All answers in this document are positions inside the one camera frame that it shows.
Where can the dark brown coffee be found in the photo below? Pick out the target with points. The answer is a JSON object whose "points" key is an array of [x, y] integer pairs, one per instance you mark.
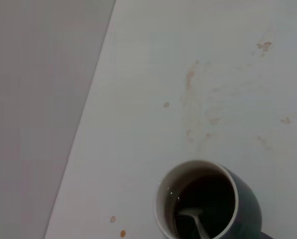
{"points": [[208, 194]]}

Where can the metal spoon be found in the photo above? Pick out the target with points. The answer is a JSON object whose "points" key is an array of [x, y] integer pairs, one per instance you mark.
{"points": [[199, 224]]}

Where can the grey ceramic cup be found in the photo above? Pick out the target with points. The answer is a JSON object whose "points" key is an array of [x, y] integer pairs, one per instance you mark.
{"points": [[245, 199]]}

